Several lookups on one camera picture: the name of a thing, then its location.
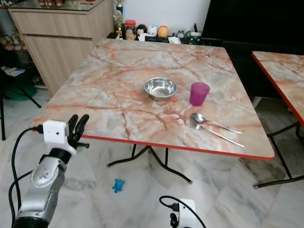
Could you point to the black metal table legs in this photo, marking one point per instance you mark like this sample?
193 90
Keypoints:
278 182

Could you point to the red lidded jar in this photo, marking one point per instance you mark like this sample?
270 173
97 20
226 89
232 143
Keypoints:
130 30

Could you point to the orange round figurine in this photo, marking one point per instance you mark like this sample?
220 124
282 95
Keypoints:
163 31

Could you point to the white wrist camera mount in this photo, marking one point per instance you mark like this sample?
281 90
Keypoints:
54 132
188 213

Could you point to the small blue toy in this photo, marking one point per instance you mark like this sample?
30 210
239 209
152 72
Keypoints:
118 185

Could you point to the gold trophy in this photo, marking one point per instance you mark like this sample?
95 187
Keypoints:
118 19

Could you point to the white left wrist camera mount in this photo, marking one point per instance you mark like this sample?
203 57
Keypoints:
54 132

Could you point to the black round figurine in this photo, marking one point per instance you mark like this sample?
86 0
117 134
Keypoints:
141 31

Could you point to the black flat screen television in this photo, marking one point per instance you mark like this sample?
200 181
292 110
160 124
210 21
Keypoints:
251 19

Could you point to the green plastic basin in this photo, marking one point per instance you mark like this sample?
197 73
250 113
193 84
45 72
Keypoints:
19 92

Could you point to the stainless steel fork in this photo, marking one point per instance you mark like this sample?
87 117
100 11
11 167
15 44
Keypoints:
209 130

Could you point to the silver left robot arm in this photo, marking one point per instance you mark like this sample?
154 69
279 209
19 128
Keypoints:
42 185

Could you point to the stainless steel bowl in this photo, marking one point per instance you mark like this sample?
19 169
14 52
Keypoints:
160 88

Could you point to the light wooden cabinet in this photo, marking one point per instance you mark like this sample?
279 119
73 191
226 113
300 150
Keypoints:
61 45

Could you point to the purple plastic cup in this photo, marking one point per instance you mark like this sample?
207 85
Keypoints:
199 94

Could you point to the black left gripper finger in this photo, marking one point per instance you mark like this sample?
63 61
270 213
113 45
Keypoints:
82 124
71 123

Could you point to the green and white mug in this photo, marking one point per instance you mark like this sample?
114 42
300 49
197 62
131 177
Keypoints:
194 37

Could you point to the white round figurine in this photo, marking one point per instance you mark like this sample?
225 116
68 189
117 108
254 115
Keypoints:
152 30

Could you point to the black metal stand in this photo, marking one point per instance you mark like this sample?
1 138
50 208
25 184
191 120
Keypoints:
3 118

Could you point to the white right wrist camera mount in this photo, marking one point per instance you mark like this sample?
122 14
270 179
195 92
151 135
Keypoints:
188 213

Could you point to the stainless steel spoon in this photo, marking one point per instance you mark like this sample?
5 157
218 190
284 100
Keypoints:
200 117

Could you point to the marble top folding table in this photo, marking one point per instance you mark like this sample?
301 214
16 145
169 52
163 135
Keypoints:
285 76

